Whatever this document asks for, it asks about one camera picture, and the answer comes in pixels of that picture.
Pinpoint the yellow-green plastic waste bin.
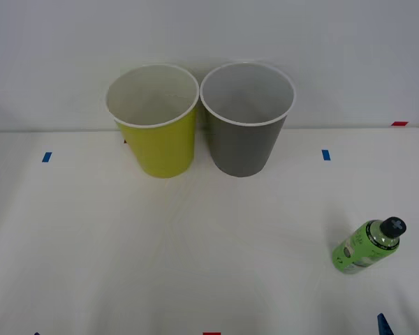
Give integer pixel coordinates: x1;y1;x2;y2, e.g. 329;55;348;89
105;62;200;179

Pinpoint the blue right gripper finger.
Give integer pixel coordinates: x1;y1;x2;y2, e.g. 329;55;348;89
376;313;394;335

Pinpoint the grey plastic waste bin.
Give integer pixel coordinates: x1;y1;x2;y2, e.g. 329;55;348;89
199;61;297;178

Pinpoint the green label plastic bottle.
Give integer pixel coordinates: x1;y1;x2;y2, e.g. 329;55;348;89
332;216;408;275

